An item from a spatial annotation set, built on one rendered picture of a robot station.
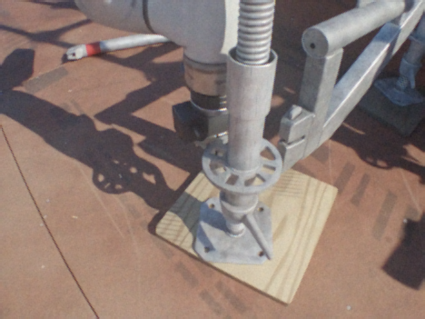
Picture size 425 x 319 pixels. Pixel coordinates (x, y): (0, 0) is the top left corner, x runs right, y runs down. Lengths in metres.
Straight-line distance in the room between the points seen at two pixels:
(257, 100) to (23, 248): 0.59
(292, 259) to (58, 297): 0.46
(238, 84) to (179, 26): 0.11
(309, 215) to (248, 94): 0.39
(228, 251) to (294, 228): 0.15
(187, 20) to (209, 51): 0.05
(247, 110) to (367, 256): 0.45
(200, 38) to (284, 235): 0.42
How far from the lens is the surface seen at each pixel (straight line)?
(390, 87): 1.19
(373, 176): 0.86
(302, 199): 0.72
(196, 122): 0.49
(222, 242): 0.63
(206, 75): 0.44
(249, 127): 0.40
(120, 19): 0.47
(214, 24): 0.39
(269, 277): 0.61
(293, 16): 1.49
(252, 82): 0.36
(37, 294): 0.70
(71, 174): 0.84
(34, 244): 0.75
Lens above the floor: 0.58
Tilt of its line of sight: 47 degrees down
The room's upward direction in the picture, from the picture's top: straight up
